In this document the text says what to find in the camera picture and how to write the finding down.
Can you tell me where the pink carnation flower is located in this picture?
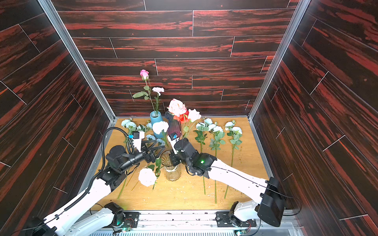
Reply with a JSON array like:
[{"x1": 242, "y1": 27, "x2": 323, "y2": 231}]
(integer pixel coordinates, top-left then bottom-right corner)
[{"x1": 152, "y1": 87, "x2": 165, "y2": 116}]

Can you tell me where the blue pink glass vase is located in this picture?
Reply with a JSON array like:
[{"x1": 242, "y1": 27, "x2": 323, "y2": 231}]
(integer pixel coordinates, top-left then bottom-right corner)
[{"x1": 165, "y1": 112, "x2": 181, "y2": 140}]

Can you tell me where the black coiled left cable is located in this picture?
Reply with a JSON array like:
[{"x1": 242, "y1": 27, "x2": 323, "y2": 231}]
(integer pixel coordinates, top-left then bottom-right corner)
[{"x1": 63, "y1": 126, "x2": 133, "y2": 211}]

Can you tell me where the white rose single stem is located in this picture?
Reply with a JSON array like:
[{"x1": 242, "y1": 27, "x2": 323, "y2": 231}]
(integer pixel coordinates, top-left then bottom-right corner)
[{"x1": 138, "y1": 158, "x2": 162, "y2": 188}]

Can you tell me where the small blue flower sprig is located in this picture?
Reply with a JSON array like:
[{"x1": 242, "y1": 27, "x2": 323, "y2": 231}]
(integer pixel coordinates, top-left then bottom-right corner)
[{"x1": 117, "y1": 118, "x2": 154, "y2": 200}]

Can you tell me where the pink rose leafy stem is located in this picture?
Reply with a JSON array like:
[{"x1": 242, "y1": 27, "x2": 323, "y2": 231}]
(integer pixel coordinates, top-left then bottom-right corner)
[{"x1": 168, "y1": 98, "x2": 187, "y2": 117}]

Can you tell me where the blue pink flower spray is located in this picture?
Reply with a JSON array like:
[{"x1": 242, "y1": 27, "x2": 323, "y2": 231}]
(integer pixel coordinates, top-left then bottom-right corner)
[{"x1": 203, "y1": 117, "x2": 226, "y2": 204}]

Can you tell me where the clear ribbed glass vase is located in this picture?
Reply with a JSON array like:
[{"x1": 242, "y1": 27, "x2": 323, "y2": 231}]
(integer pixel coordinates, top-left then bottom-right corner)
[{"x1": 161, "y1": 150, "x2": 181, "y2": 182}]

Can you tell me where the red rose flower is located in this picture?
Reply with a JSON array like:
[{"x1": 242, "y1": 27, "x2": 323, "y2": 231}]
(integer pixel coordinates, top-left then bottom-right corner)
[{"x1": 174, "y1": 111, "x2": 190, "y2": 124}]

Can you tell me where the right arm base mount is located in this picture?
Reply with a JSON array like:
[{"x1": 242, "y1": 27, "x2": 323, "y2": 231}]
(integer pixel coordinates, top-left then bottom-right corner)
[{"x1": 215, "y1": 201, "x2": 257, "y2": 228}]

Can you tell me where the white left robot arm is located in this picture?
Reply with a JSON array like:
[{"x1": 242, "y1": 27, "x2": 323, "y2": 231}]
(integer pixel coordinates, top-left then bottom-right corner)
[{"x1": 25, "y1": 140, "x2": 165, "y2": 236}]

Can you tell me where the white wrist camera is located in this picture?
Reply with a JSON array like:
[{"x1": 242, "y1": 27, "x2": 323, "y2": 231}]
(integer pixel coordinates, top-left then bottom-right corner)
[
  {"x1": 167, "y1": 132, "x2": 180, "y2": 154},
  {"x1": 129, "y1": 131, "x2": 145, "y2": 152}
]

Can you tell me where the white carnation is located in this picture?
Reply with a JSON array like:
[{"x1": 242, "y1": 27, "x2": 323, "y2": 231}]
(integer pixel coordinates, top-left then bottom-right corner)
[{"x1": 152, "y1": 121, "x2": 169, "y2": 147}]

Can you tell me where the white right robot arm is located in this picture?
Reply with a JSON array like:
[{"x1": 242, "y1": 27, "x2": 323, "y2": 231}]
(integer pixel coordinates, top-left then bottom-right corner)
[{"x1": 169, "y1": 138, "x2": 286, "y2": 227}]

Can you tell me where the teal ceramic vase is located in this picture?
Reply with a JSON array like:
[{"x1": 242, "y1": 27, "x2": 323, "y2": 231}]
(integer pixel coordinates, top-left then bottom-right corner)
[{"x1": 150, "y1": 111, "x2": 163, "y2": 138}]

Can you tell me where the light pink rose stem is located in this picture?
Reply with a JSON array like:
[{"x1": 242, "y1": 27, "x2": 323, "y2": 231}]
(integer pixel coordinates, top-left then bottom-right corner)
[{"x1": 183, "y1": 109, "x2": 202, "y2": 138}]

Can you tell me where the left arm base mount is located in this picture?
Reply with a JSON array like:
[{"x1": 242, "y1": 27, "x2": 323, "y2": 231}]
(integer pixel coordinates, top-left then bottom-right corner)
[{"x1": 105, "y1": 202, "x2": 140, "y2": 229}]

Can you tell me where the pink rose bud stem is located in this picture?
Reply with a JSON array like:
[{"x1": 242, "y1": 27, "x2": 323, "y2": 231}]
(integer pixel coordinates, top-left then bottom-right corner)
[{"x1": 132, "y1": 69, "x2": 157, "y2": 113}]

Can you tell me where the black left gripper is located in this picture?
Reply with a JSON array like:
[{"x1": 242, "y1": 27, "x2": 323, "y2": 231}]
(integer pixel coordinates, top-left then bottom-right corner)
[{"x1": 118, "y1": 140, "x2": 163, "y2": 174}]

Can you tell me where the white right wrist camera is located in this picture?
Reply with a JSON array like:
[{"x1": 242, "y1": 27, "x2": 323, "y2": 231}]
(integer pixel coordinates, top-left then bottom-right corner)
[{"x1": 167, "y1": 132, "x2": 180, "y2": 154}]

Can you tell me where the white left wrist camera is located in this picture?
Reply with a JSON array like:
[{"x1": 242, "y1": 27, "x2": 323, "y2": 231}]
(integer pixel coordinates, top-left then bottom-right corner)
[{"x1": 129, "y1": 131, "x2": 145, "y2": 152}]

